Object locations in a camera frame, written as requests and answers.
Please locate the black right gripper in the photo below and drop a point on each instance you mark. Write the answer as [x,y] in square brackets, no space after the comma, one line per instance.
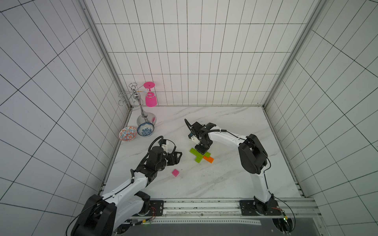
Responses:
[202,146]

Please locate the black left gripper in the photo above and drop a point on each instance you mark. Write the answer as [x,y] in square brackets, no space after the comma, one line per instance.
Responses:
[176,160]

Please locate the pink square lego brick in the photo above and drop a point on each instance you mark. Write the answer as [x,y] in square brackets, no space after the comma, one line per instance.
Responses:
[175,173]

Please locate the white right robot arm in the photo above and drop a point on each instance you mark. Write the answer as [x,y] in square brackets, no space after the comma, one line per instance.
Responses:
[253,157]

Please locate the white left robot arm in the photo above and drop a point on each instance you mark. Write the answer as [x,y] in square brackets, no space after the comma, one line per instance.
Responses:
[103,214]

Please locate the blue floral ceramic bowl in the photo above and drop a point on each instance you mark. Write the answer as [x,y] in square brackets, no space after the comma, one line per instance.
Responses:
[145,129]

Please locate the chrome glass holder stand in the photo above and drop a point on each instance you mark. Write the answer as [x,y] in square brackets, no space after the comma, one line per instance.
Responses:
[137,96]

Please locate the orange patterned ceramic bowl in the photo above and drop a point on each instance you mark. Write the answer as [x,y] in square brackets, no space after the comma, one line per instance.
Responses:
[128,133]

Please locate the pink wine glass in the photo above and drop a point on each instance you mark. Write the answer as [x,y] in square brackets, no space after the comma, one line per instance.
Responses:
[150,98]

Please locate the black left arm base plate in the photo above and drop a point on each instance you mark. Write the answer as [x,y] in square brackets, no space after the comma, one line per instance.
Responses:
[155,208]

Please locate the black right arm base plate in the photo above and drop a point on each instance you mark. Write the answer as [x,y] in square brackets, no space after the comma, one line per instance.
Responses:
[258,208]

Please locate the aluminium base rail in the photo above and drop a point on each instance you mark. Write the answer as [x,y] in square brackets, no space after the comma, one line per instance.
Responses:
[186,211]

